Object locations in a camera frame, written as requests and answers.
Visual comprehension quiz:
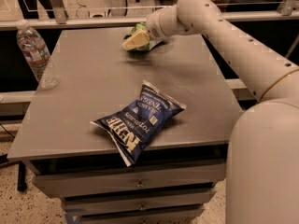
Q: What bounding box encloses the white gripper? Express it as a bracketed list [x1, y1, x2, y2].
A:
[122, 6, 179, 50]

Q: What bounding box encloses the black floor stand leg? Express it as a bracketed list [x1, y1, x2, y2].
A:
[17, 161, 27, 191]

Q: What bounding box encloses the green rice chip bag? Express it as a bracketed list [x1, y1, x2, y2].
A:
[122, 22, 160, 51]

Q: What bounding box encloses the clear plastic water bottle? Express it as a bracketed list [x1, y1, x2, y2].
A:
[16, 20, 60, 90]

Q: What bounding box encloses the blue kettle chip bag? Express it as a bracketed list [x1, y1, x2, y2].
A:
[92, 80, 186, 167]

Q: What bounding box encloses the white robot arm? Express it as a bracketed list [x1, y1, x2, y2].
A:
[123, 0, 299, 224]

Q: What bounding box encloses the grey drawer cabinet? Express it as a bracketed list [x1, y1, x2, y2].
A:
[7, 26, 244, 224]

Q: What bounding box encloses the metal guard rail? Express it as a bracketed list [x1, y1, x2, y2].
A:
[0, 0, 299, 32]

